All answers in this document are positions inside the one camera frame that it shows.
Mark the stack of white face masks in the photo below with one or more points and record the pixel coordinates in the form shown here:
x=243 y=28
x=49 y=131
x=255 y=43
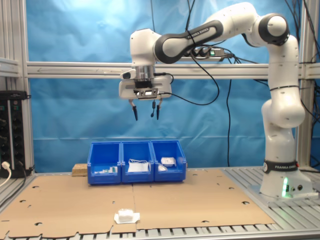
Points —
x=137 y=167

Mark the aluminium frame post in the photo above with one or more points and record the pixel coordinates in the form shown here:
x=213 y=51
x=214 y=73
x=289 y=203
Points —
x=17 y=37
x=308 y=140

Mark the long aluminium frame beam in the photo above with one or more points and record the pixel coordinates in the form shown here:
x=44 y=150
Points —
x=75 y=70

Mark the blue bin with masks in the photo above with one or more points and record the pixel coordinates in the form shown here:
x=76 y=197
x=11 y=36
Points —
x=137 y=177

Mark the black electrical rack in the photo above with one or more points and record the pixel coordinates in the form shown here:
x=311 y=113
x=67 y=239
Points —
x=15 y=125

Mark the white gauze packet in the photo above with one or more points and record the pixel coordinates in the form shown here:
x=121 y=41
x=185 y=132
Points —
x=126 y=215

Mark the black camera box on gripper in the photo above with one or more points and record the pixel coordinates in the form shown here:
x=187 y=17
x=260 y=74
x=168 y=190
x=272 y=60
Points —
x=140 y=93

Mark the brown cardboard sheet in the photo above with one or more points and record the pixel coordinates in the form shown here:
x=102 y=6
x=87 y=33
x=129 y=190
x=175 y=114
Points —
x=200 y=200
x=62 y=205

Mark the grey power strip on beam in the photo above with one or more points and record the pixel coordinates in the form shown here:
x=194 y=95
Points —
x=215 y=53

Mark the clear flat packet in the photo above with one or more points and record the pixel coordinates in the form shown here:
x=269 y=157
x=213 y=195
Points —
x=162 y=168

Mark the blue bin with green packets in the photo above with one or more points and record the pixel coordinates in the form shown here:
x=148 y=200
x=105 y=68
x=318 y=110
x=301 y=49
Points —
x=105 y=178

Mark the printed flat packet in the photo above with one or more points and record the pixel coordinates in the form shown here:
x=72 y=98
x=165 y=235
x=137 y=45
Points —
x=168 y=161

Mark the blue bin with gauze packets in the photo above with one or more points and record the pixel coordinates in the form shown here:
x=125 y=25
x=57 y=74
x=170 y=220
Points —
x=170 y=175

